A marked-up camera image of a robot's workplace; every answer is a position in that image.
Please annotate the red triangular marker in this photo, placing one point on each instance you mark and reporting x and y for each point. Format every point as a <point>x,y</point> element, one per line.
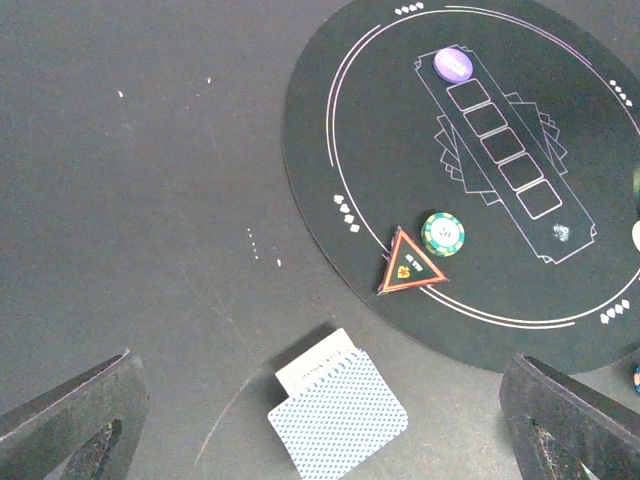
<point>408,267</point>

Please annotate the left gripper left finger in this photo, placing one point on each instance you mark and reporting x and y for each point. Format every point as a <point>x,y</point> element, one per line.
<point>91,424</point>

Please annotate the green chip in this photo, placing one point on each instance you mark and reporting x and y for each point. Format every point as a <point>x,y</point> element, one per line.
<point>443,234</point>

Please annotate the white dealer button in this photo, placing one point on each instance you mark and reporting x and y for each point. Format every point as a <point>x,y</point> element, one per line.
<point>635,235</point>

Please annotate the round black poker mat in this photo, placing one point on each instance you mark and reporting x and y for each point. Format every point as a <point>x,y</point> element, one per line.
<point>534,155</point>

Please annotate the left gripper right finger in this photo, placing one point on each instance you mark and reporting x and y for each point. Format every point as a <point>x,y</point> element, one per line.
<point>562,429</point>

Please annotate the purple round button chip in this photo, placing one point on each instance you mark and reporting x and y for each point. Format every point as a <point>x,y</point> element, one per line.
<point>453,65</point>

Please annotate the blue playing card deck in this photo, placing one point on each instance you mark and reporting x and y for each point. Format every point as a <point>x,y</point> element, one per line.
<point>339,409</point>

